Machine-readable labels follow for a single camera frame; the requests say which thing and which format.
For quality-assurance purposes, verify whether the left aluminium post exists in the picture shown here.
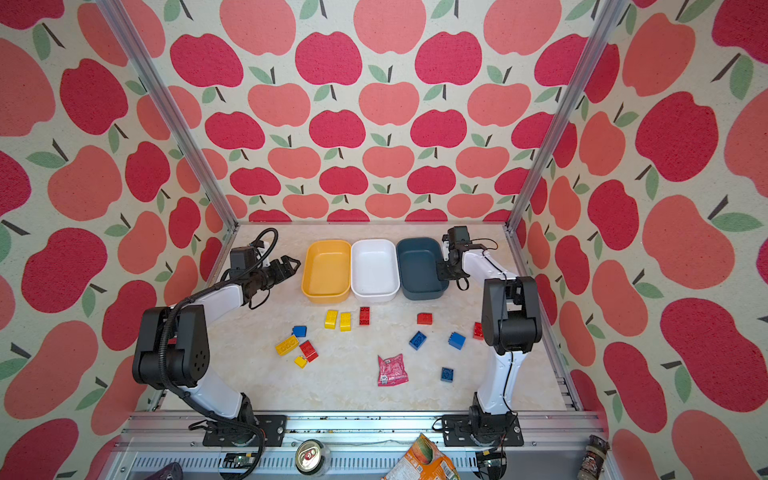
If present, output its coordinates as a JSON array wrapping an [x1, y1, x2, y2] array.
[[96, 0, 239, 234]]

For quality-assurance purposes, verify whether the red long lego centre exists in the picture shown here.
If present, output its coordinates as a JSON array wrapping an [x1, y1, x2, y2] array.
[[359, 307, 370, 326]]

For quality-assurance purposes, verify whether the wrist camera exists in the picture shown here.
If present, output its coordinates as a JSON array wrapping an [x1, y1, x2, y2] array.
[[447, 226, 471, 248], [229, 245, 262, 279]]

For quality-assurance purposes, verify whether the dark blue square lego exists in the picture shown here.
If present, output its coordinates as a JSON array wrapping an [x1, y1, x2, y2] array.
[[440, 367, 454, 383]]

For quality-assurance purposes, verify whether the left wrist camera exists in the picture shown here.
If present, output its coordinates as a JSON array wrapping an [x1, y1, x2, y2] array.
[[229, 245, 262, 279]]

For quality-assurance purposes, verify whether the green circuit board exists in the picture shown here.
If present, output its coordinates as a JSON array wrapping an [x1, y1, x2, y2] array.
[[222, 453, 254, 469]]

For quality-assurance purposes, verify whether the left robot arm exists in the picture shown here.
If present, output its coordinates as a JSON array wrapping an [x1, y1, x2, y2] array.
[[132, 253, 301, 441]]

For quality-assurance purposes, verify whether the white plastic bin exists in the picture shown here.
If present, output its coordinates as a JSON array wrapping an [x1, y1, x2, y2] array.
[[351, 239, 400, 306]]

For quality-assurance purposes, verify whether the yellow rounded lego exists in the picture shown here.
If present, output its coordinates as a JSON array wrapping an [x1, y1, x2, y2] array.
[[339, 312, 352, 332], [324, 310, 339, 330]]

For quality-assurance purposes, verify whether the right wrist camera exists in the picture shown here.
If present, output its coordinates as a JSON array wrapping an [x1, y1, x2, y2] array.
[[447, 226, 471, 248]]

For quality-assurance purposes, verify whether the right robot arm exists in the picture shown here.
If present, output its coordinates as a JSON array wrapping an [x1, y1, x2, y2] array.
[[436, 227, 543, 446]]

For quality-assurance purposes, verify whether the red small lego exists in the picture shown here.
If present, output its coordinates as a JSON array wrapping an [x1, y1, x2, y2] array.
[[417, 312, 433, 325]]

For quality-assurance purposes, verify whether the dark glass jar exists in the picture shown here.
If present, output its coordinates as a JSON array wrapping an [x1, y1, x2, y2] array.
[[576, 435, 610, 480]]

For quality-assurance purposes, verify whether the yellow plastic bin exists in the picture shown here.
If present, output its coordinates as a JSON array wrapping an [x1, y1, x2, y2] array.
[[301, 240, 351, 304]]

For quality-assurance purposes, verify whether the aluminium front rail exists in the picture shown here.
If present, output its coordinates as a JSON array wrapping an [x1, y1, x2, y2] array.
[[98, 411, 605, 479]]

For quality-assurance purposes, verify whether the dark purple object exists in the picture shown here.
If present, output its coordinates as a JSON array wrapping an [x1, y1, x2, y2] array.
[[144, 462, 184, 480]]

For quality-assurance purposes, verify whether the yellow long lego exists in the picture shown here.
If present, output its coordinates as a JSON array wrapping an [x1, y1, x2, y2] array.
[[275, 335, 299, 356]]

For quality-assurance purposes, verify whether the dark teal plastic bin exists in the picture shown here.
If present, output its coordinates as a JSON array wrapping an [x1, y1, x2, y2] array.
[[396, 237, 449, 301]]

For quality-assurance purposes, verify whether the orange snack bag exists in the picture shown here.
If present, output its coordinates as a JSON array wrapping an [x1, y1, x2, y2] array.
[[383, 434, 460, 480]]

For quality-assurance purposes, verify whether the soda can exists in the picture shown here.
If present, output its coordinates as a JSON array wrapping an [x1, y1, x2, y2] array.
[[294, 439, 331, 476]]

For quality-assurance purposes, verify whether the right aluminium post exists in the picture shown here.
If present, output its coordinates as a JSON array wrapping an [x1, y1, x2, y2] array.
[[504, 1, 629, 236]]

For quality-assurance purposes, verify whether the pink snack packet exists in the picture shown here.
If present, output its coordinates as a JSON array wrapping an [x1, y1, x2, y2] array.
[[378, 354, 409, 387]]

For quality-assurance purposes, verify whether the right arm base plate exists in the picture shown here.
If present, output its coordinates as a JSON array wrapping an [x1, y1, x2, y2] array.
[[433, 412, 525, 448]]

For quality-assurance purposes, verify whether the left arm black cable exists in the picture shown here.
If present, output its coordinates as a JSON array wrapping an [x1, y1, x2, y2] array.
[[157, 227, 281, 480]]

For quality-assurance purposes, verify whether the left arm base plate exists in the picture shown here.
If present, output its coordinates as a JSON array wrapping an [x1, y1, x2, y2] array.
[[189, 414, 287, 448]]

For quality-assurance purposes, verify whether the aluminium post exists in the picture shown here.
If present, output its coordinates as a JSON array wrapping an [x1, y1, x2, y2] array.
[[504, 1, 629, 236], [96, 0, 239, 234]]

